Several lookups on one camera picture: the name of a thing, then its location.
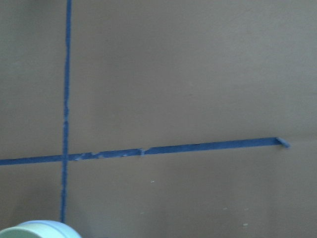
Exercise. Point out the blue bowl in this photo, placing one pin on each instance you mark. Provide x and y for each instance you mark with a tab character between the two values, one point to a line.
62	228

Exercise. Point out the green bowl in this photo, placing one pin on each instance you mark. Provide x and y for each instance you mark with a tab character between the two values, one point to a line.
31	231

